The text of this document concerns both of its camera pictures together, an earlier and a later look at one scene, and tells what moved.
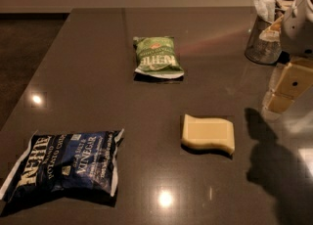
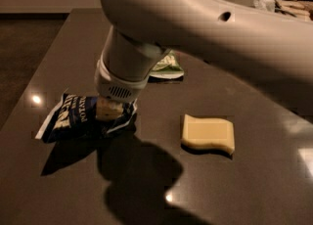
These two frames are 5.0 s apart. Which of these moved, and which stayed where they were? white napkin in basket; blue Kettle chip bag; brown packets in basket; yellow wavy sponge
Moved: blue Kettle chip bag
Stayed: white napkin in basket; brown packets in basket; yellow wavy sponge
